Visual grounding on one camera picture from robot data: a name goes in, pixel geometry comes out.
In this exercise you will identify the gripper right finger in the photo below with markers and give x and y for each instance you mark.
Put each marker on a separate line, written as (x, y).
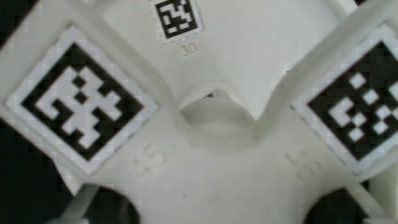
(349, 207)

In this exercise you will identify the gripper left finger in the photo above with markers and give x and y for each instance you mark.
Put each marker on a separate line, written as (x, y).
(98, 207)

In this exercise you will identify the white cross-shaped table base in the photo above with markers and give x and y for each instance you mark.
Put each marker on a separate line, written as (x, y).
(87, 103)

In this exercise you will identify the white round table top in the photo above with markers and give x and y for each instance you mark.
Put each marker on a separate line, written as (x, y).
(223, 41)

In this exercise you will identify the white cylindrical table leg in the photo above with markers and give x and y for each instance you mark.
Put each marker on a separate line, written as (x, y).
(214, 110)

